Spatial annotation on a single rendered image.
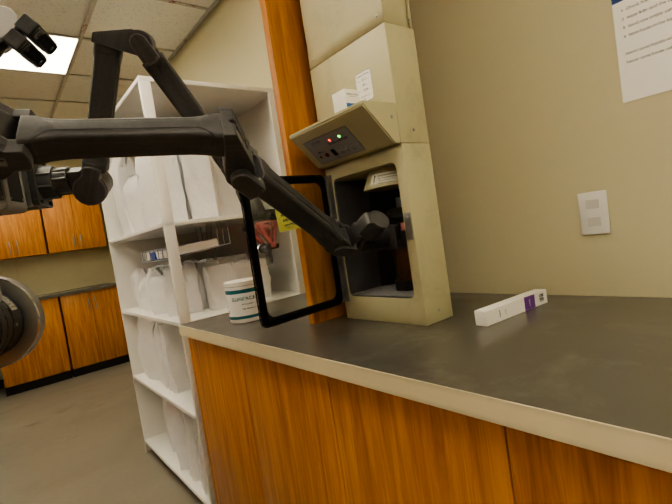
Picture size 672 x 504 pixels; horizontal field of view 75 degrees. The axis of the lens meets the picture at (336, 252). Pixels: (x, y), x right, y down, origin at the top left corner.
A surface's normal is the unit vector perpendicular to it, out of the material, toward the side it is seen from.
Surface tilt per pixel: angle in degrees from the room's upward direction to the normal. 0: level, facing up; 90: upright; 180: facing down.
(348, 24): 90
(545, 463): 90
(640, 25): 90
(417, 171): 90
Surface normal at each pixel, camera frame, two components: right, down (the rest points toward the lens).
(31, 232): 0.62, -0.05
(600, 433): -0.77, 0.15
